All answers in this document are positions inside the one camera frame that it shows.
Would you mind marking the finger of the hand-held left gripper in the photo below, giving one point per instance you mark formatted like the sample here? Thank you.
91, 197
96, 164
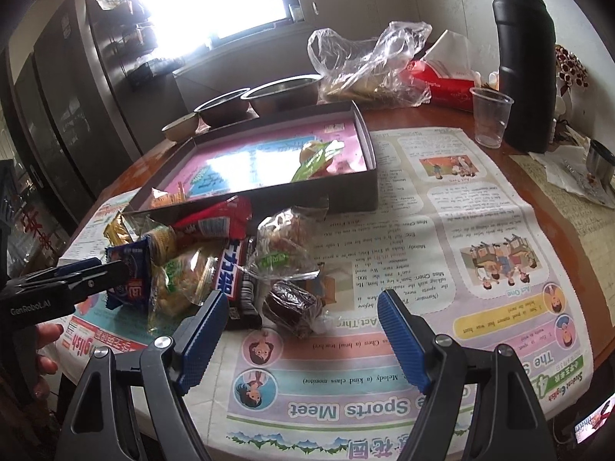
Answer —
110, 281
72, 268

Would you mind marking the dried flower decoration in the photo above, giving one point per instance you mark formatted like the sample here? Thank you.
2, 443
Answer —
569, 67

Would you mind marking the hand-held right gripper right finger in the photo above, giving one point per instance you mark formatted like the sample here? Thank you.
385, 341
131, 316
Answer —
403, 341

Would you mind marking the steel bowl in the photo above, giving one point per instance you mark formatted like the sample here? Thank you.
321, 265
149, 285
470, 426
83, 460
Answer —
223, 108
283, 96

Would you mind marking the ceramic bowl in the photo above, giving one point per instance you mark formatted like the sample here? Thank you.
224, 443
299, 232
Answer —
180, 127

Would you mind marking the green yellow snack packet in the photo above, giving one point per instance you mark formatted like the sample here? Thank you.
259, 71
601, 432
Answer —
312, 165

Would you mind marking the grey cardboard tray box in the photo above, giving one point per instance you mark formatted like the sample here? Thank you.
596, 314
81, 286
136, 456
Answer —
350, 192

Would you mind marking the brown cake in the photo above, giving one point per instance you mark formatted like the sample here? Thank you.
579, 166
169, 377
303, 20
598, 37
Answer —
288, 305

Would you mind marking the red tissue box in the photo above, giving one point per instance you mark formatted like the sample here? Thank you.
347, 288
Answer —
442, 86

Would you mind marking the small steel cup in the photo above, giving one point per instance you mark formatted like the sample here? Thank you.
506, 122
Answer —
603, 163

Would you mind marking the clear rice cracker packet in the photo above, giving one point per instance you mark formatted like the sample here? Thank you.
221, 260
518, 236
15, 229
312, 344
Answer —
185, 278

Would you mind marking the red snack packet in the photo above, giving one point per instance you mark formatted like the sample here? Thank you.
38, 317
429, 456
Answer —
216, 216

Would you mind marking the newspaper sheet with red header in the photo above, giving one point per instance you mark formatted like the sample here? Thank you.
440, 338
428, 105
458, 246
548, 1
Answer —
91, 336

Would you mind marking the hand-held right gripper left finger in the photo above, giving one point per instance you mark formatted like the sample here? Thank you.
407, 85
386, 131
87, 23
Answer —
202, 345

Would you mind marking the clear plastic cup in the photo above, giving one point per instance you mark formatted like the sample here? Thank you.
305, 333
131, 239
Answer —
490, 120

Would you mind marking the black thermos bottle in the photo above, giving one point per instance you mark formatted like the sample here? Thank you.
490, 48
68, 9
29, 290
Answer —
523, 81

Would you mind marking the person's left hand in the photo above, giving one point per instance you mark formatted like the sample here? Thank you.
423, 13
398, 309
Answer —
48, 333

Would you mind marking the colourful cartoon newspaper sheet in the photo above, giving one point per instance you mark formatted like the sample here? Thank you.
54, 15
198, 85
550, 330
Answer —
384, 259

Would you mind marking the pink book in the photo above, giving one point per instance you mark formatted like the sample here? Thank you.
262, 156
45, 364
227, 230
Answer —
240, 163

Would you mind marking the clear green-label pastry packet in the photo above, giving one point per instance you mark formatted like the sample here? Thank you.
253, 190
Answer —
278, 254

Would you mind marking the black chocolate bar packet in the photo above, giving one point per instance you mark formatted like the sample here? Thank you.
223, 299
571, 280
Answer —
235, 273

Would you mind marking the dark grey refrigerator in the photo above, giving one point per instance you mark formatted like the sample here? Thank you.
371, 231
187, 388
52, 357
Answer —
72, 105

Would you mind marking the crumpled white paper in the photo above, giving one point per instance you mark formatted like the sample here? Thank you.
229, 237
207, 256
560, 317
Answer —
552, 173

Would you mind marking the blue cookie packet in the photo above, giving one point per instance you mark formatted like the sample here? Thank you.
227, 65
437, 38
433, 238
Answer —
134, 288

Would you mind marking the orange snack packet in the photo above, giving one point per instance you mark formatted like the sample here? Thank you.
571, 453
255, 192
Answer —
166, 197

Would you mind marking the smartphone with lit screen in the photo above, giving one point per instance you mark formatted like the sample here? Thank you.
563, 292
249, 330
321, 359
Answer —
596, 420

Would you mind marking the clear plastic bag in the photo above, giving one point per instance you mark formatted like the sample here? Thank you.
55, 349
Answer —
365, 67

